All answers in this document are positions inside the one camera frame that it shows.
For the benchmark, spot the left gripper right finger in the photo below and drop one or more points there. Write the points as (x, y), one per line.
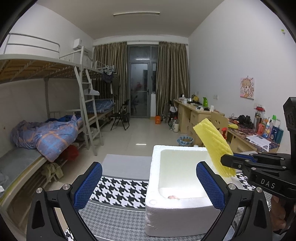
(255, 222)

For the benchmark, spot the toiletry bottles group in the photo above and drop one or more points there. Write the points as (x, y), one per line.
(268, 128)

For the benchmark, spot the orange floor container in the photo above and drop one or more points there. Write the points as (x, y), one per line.
(157, 120)

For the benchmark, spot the wooden desk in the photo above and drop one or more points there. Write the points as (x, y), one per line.
(238, 139)

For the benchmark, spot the metal bunk bed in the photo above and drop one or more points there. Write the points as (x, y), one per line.
(39, 83)

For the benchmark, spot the black headphones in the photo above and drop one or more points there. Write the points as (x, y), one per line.
(245, 121)

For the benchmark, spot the cartoon girl wall picture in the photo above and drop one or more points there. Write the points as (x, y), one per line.
(247, 88)

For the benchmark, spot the papers on desk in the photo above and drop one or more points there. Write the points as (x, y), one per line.
(259, 141)

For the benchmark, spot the right brown curtain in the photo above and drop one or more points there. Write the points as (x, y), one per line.
(172, 78)

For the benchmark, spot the blue trash basket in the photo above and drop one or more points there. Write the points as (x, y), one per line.
(185, 141)

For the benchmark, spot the yellow banana toy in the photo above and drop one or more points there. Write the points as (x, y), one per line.
(233, 126)

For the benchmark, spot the white air conditioner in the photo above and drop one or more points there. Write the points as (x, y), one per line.
(77, 45)

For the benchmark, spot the houndstooth table mat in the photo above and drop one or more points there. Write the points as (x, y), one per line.
(116, 209)

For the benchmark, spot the person's right hand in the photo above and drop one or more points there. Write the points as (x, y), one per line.
(277, 214)

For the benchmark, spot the white styrofoam box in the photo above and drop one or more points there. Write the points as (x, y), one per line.
(176, 205)

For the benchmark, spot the ceiling tube light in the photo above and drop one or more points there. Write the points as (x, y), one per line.
(156, 13)

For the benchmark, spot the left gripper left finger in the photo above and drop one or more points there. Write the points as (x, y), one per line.
(43, 222)

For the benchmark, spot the left brown curtain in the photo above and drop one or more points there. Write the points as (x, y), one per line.
(111, 59)

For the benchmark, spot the white red pump bottle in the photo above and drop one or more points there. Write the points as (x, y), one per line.
(224, 132)

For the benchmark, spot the glass balcony door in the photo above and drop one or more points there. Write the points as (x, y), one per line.
(142, 69)

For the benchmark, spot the black folding chair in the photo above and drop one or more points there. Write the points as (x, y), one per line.
(122, 115)

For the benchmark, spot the wooden smiley chair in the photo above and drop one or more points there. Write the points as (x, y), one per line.
(219, 121)

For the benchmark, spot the blue plaid blanket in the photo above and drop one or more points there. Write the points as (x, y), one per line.
(49, 139)

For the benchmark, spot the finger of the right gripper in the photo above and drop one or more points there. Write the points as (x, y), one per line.
(256, 156)
(236, 161)

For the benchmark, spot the yellow foam net sleeve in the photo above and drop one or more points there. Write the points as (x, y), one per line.
(216, 146)

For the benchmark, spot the brown curtain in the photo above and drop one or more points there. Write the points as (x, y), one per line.
(111, 59)
(172, 78)

